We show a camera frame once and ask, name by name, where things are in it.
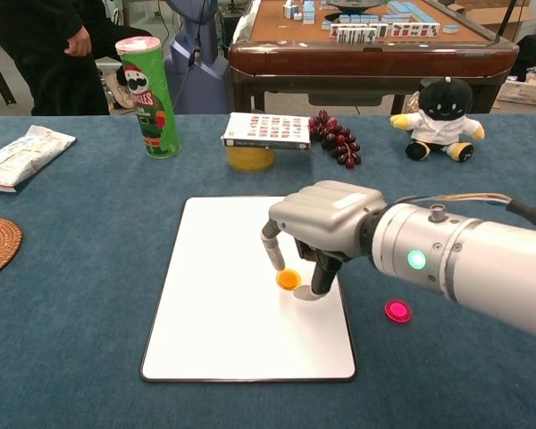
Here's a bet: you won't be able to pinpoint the black bag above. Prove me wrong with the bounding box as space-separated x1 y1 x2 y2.
513 34 536 83

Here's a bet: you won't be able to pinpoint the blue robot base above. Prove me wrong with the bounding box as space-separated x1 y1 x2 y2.
164 0 233 115

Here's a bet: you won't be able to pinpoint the person in black clothes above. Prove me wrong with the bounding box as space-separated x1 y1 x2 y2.
0 0 155 116

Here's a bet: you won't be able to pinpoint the pink round token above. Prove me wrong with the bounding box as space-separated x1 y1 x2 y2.
383 298 415 324

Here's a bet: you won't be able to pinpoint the white snack bag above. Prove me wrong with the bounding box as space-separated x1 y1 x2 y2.
0 124 78 194

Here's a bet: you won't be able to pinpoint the mahjong tiles with green prints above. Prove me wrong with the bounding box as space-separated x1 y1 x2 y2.
329 22 389 45

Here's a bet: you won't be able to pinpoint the dark wooden leg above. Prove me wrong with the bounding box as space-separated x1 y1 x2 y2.
0 42 18 106

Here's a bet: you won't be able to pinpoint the brown mahjong table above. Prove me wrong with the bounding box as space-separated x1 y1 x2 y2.
227 0 520 115

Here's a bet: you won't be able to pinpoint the white book with picture grid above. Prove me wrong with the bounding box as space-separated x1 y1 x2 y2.
221 112 313 152

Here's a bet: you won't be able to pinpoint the brown cardboard boxes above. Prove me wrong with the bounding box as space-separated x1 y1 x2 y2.
455 0 536 44

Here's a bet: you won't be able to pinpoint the black mahjong table dome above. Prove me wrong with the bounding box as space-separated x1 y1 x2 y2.
325 0 389 13

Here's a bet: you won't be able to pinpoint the right arm wrist cable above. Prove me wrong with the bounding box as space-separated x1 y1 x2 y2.
395 191 536 233

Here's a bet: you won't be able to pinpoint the green Pringles can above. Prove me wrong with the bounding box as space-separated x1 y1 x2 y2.
114 35 183 160

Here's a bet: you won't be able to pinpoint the orange round token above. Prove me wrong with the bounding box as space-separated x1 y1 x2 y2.
275 267 302 291

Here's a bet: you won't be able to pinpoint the mahjong tiles with red prints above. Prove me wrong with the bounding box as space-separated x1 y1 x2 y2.
388 21 441 38

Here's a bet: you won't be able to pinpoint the black-headed plush toy white coat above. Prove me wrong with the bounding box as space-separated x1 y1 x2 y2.
389 76 486 163

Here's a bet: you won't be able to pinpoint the dark red grape bunch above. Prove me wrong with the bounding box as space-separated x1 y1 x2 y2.
307 109 363 170

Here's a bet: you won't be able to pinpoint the white plastic basket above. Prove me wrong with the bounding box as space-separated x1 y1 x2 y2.
496 73 536 108

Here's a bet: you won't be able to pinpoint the blue tablecloth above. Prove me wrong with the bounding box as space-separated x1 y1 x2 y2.
0 114 536 429

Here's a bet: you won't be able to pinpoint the yellow round container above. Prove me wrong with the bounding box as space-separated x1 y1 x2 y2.
226 146 276 172

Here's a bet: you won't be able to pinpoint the white rectangular board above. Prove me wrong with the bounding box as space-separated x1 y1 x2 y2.
139 195 357 383

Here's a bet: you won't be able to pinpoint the stacked blue white mahjong tiles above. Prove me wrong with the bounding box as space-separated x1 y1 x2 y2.
281 0 317 24

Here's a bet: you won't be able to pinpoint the blue backed mahjong tile row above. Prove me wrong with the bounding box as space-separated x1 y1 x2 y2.
320 13 412 24
386 0 426 18

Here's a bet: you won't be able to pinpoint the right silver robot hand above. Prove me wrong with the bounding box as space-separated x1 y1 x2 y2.
261 180 389 297

